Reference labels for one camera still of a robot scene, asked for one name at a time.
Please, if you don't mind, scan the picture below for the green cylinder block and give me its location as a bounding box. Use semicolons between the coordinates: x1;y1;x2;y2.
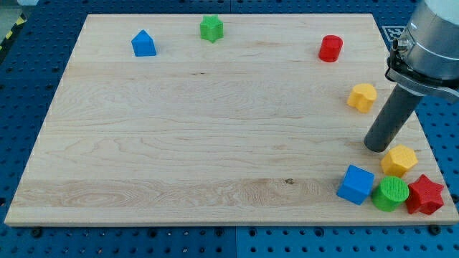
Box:
372;176;410;212

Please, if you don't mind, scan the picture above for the blue cube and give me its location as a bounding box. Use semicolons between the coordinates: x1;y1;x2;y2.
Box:
336;165;374;205

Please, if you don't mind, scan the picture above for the green star block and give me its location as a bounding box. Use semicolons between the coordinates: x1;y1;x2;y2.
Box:
199;14;224;43

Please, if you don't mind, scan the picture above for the wooden board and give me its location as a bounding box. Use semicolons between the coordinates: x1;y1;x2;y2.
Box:
5;14;458;227

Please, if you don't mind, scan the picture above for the red cylinder block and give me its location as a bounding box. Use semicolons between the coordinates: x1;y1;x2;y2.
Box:
318;34;344;62

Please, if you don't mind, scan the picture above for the yellow heart block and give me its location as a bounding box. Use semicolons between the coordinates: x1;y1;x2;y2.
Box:
346;83;377;113

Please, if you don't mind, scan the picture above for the yellow hexagon block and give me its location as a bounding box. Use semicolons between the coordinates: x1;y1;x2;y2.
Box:
380;145;418;178

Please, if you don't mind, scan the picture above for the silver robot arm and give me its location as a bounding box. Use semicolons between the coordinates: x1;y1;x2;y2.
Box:
386;0;458;103

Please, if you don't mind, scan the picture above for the fiducial marker tag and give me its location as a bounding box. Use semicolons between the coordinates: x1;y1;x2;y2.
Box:
381;25;405;48

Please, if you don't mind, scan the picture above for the blue pentagon block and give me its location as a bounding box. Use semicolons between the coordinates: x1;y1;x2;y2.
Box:
131;30;156;57

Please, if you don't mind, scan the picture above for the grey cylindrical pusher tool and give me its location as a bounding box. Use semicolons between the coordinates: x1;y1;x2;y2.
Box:
364;85;423;153

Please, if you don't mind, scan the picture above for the red star block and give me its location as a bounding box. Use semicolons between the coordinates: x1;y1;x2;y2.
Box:
405;174;444;215

